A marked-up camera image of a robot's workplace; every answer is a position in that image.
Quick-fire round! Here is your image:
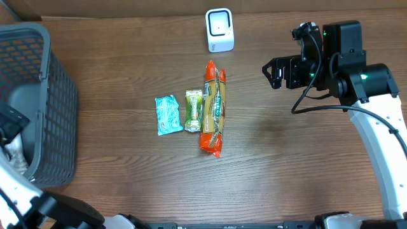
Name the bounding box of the white tube gold cap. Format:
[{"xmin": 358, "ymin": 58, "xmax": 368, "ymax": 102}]
[{"xmin": 5, "ymin": 134, "xmax": 29, "ymax": 174}]

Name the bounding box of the orange spaghetti packet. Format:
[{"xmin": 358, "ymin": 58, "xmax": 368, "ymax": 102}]
[{"xmin": 199, "ymin": 60, "xmax": 226, "ymax": 158}]

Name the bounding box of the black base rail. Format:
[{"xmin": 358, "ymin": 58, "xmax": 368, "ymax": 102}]
[{"xmin": 142, "ymin": 221, "xmax": 375, "ymax": 229}]

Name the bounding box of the white barcode scanner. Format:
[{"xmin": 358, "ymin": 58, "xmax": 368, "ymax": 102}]
[{"xmin": 205, "ymin": 8, "xmax": 235, "ymax": 53}]

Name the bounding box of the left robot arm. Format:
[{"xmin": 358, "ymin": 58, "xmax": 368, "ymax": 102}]
[{"xmin": 1, "ymin": 103, "xmax": 152, "ymax": 229}]

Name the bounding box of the teal tissue packet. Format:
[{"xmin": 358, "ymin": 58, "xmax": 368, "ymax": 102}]
[{"xmin": 155, "ymin": 95, "xmax": 183, "ymax": 135}]

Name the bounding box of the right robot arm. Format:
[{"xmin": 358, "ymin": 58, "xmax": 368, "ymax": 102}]
[{"xmin": 262, "ymin": 20, "xmax": 406, "ymax": 228}]

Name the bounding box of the green snack packet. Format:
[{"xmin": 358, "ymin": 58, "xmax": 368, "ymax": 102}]
[{"xmin": 184, "ymin": 90, "xmax": 203, "ymax": 132}]

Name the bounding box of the grey plastic mesh basket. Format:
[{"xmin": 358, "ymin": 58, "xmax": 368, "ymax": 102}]
[{"xmin": 1, "ymin": 23, "xmax": 79, "ymax": 188}]

